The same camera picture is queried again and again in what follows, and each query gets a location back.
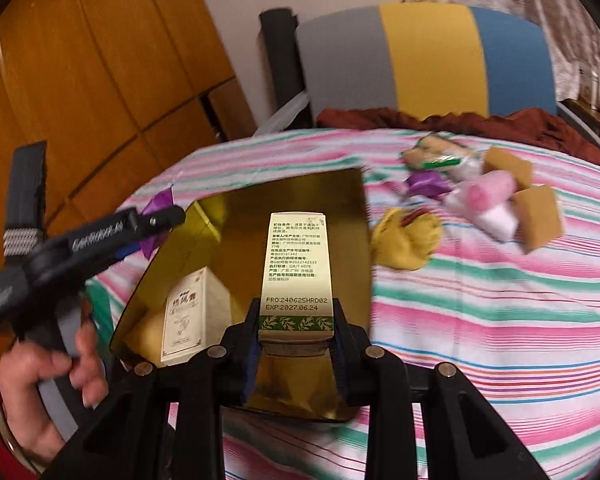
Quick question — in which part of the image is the narrow cream medicine box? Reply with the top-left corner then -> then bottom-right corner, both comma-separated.
258,211 -> 334,356

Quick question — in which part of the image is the yellow knitted sock bundle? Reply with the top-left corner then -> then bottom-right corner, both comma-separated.
372,207 -> 442,271

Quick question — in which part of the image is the purple plastic wrapper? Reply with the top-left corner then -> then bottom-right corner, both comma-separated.
405,170 -> 453,200
140,186 -> 174,261

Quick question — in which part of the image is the white plastic bag bundle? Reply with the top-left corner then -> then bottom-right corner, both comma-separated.
472,203 -> 519,243

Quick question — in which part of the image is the person's left hand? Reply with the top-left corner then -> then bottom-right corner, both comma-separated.
0,299 -> 108,464

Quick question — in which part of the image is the wide white medicine box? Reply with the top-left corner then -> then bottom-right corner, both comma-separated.
160,266 -> 232,366

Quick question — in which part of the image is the striped pink green bedsheet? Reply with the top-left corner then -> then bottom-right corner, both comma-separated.
82,128 -> 600,480

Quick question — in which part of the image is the green edged snack pack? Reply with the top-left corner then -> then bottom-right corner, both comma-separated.
416,132 -> 478,159
401,148 -> 463,171

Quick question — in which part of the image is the orange sponge block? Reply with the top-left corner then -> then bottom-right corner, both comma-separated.
482,146 -> 533,191
512,184 -> 565,252

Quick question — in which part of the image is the wooden wardrobe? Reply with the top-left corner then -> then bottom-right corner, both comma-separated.
0,0 -> 256,269

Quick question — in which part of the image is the dark red blanket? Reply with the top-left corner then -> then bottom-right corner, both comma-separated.
315,107 -> 600,166

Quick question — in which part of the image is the wooden bedside table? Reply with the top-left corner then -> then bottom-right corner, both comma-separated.
562,99 -> 600,137

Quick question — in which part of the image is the black bed post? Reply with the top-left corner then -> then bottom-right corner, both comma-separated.
257,8 -> 313,134

